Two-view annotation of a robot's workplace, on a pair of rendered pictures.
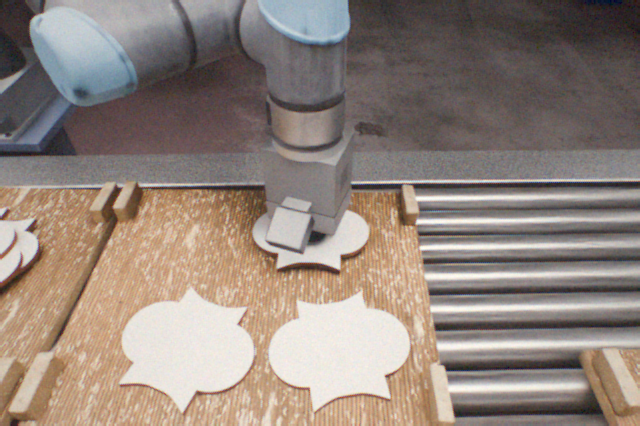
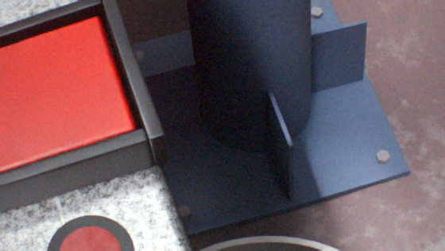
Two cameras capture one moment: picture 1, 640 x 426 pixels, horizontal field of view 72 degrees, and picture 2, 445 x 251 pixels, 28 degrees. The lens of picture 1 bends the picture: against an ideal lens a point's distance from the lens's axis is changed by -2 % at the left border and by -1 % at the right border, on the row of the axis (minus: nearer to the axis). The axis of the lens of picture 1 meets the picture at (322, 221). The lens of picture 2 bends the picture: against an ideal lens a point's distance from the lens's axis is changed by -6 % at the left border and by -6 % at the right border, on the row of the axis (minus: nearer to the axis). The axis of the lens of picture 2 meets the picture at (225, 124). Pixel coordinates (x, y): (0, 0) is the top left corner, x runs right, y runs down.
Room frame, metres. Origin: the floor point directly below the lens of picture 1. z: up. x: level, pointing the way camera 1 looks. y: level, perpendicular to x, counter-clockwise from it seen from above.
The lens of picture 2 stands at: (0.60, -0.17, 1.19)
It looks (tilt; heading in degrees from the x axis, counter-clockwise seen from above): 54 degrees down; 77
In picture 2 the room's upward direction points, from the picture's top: 6 degrees counter-clockwise
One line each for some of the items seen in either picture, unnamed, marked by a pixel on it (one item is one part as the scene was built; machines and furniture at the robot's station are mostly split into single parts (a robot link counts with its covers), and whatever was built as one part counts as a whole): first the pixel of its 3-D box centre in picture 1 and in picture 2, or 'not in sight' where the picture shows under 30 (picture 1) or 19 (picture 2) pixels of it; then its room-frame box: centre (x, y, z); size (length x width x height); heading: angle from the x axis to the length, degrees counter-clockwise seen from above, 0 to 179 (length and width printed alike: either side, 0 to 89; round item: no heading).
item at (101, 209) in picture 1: (106, 202); not in sight; (0.45, 0.30, 0.95); 0.06 x 0.02 x 0.03; 177
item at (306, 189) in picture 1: (299, 184); not in sight; (0.37, 0.03, 1.05); 0.12 x 0.09 x 0.16; 160
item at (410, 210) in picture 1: (409, 204); not in sight; (0.44, -0.12, 0.95); 0.06 x 0.02 x 0.03; 179
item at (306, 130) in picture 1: (305, 112); not in sight; (0.39, 0.02, 1.12); 0.08 x 0.08 x 0.05
